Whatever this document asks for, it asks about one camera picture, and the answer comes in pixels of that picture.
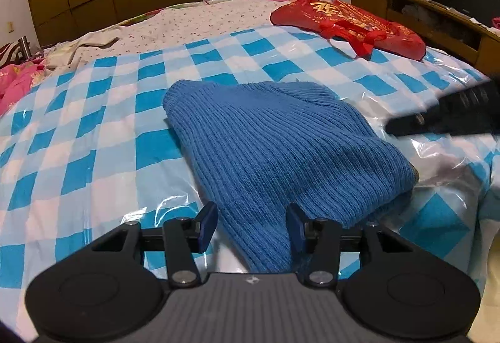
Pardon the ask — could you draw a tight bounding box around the red shopping bag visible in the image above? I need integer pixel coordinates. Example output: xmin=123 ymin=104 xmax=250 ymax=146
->
xmin=269 ymin=0 xmax=426 ymax=62

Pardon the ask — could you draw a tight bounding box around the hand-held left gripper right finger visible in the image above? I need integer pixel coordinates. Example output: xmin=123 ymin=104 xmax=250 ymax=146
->
xmin=286 ymin=202 xmax=415 ymax=287

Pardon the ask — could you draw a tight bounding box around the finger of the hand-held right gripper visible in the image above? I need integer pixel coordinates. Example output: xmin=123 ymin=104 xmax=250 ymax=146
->
xmin=385 ymin=103 xmax=450 ymax=138

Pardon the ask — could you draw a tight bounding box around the zebra striped cloth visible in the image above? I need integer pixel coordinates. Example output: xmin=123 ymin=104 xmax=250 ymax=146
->
xmin=0 ymin=42 xmax=25 ymax=63

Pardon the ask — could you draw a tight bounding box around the beige cloth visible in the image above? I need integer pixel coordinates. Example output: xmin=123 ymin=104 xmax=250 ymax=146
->
xmin=43 ymin=28 xmax=123 ymax=69

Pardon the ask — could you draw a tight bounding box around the floral bedsheet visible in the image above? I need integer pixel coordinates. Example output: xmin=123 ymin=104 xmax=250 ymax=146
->
xmin=43 ymin=0 xmax=313 ymax=67

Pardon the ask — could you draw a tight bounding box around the blue knit sweater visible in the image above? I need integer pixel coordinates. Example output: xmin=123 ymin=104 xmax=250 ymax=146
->
xmin=162 ymin=79 xmax=418 ymax=274

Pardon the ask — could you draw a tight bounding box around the blue white checked plastic sheet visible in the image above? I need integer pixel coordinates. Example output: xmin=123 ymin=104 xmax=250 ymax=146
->
xmin=0 ymin=25 xmax=500 ymax=289

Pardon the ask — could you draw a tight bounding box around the pink floral quilt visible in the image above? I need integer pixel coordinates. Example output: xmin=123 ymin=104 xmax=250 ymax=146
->
xmin=0 ymin=56 xmax=48 ymax=117

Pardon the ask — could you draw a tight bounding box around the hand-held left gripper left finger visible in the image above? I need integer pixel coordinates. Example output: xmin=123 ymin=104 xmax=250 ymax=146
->
xmin=92 ymin=201 xmax=218 ymax=289

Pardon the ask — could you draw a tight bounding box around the wooden headboard shelf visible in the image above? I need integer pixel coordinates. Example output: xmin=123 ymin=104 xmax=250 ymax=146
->
xmin=349 ymin=0 xmax=500 ymax=75

